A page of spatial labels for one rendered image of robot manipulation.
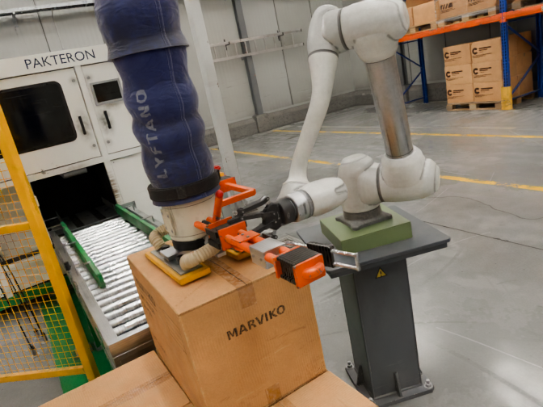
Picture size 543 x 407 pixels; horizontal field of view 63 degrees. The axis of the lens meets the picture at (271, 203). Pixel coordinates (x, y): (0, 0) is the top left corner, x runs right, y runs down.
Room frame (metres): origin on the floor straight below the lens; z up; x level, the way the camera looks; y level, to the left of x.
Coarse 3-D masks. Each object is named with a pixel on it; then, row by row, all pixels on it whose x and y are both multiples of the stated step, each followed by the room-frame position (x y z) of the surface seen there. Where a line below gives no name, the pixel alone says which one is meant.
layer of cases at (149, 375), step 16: (128, 368) 1.46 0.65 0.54; (144, 368) 1.44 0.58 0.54; (160, 368) 1.42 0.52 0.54; (96, 384) 1.40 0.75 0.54; (112, 384) 1.38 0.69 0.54; (128, 384) 1.36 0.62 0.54; (144, 384) 1.34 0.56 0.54; (160, 384) 1.32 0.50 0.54; (176, 384) 1.30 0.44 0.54; (304, 384) 1.18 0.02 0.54; (320, 384) 1.16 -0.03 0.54; (336, 384) 1.14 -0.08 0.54; (64, 400) 1.35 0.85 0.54; (80, 400) 1.33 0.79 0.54; (96, 400) 1.31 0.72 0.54; (112, 400) 1.30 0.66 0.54; (128, 400) 1.28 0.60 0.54; (144, 400) 1.26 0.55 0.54; (160, 400) 1.24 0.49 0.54; (176, 400) 1.23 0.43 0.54; (288, 400) 1.12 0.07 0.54; (304, 400) 1.11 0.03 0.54; (320, 400) 1.09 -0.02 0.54; (336, 400) 1.08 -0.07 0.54; (352, 400) 1.07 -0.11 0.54; (368, 400) 1.05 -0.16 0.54
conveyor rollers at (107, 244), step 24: (120, 216) 3.75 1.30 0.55; (96, 240) 3.21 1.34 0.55; (120, 240) 3.11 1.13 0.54; (144, 240) 3.01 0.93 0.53; (96, 264) 2.68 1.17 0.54; (120, 264) 2.58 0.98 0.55; (96, 288) 2.32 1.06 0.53; (120, 288) 2.22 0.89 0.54; (120, 312) 1.95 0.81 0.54; (120, 336) 1.70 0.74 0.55
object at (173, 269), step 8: (152, 256) 1.42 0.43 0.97; (160, 256) 1.39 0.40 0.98; (160, 264) 1.33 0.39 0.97; (168, 264) 1.30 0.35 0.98; (176, 264) 1.29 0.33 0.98; (200, 264) 1.26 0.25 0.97; (168, 272) 1.26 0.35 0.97; (176, 272) 1.24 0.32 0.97; (184, 272) 1.21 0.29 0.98; (192, 272) 1.21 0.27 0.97; (200, 272) 1.21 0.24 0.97; (208, 272) 1.22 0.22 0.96; (176, 280) 1.20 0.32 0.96; (184, 280) 1.19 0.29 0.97; (192, 280) 1.20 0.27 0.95
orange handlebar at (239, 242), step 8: (232, 184) 1.70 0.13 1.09; (248, 192) 1.54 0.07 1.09; (224, 200) 1.49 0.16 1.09; (232, 200) 1.51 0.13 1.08; (208, 216) 1.33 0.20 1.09; (200, 224) 1.27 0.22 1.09; (240, 232) 1.14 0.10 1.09; (248, 232) 1.11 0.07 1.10; (232, 240) 1.09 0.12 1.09; (240, 240) 1.06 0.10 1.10; (248, 240) 1.10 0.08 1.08; (256, 240) 1.06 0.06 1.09; (240, 248) 1.05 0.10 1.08; (248, 248) 1.02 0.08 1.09; (280, 248) 0.97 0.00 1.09; (288, 248) 0.96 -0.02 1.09; (272, 256) 0.93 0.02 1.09; (320, 264) 0.84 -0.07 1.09; (304, 272) 0.82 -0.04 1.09; (312, 272) 0.82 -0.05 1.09; (320, 272) 0.83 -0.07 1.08
